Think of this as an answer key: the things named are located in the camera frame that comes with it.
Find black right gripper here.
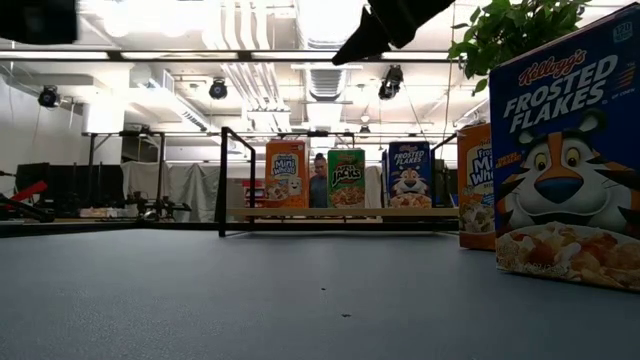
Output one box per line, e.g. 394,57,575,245
332,0,457,66

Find green Apple Jacks cereal box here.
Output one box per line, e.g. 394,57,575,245
327,148,367,209

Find orange Mini Wheats cereal box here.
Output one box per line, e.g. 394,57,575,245
456,122,497,252
264,139,310,209

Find black ceiling spotlight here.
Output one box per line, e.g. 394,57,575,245
37,85,61,109
378,64,404,100
208,78,229,101

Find green leafy small tree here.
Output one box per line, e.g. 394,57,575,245
447,0,594,96

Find white draped cloth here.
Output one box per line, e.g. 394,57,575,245
364,166,384,209

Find person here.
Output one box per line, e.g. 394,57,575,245
308,152,330,209

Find grey draped cloth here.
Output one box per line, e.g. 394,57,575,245
119,160,246,224

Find black bench equipment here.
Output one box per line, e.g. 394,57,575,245
124,192,192,222

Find black monitor screens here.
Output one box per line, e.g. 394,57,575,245
14,162,125,211

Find red bar object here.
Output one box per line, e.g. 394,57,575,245
9,180,50,204

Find black equipment base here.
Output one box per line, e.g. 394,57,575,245
0,192,56,225

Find wooden shelf black metal frame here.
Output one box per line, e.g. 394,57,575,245
217,125,461,239

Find black overhead frame bar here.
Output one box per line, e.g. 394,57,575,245
0,48,466,64

